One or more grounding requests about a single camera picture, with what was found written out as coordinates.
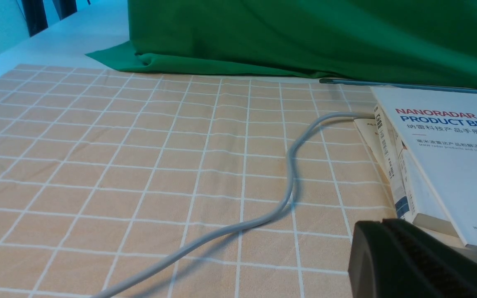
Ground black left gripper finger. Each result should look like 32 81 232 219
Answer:
348 219 477 298

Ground middle white book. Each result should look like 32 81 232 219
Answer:
373 104 458 236

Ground checkered beige tablecloth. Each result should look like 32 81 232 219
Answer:
0 65 394 298

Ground grey power cable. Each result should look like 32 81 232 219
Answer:
92 112 375 298

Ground dark chair legs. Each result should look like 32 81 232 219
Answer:
16 0 94 36

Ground bottom thin white booklet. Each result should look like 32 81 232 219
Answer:
354 118 387 174

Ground white Nanoradar product brochure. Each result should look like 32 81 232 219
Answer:
371 87 477 248

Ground green backdrop cloth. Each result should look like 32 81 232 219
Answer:
88 0 477 89

